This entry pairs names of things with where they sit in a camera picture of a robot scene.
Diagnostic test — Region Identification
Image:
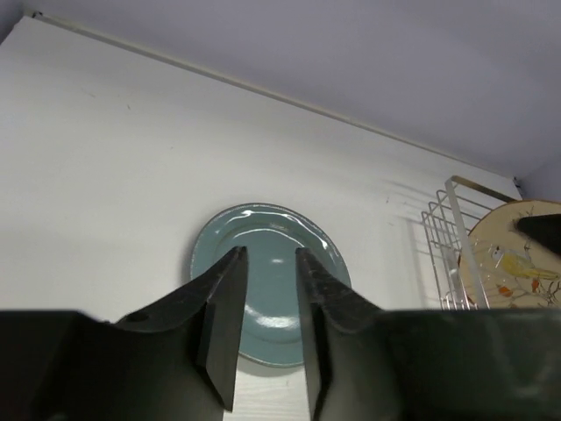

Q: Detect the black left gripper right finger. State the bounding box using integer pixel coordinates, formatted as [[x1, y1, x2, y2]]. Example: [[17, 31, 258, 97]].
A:
[[295, 248, 380, 420]]

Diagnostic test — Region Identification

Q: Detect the teal green plate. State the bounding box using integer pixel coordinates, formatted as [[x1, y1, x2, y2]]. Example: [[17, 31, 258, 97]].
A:
[[189, 203, 351, 368]]

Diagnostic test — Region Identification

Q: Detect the metal wire dish rack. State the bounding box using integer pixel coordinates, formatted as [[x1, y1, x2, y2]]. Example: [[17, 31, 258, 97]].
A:
[[421, 175, 517, 310]]

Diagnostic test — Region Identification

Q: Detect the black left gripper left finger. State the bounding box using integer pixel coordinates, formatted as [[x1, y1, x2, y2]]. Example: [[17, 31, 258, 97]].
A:
[[115, 246, 248, 411]]

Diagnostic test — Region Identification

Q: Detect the cream bird plate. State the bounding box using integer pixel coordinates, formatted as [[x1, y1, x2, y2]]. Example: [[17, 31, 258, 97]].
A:
[[468, 200, 560, 309]]

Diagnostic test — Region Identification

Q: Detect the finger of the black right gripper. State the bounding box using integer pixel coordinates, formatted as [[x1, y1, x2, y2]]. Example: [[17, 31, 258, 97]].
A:
[[514, 214, 561, 255]]

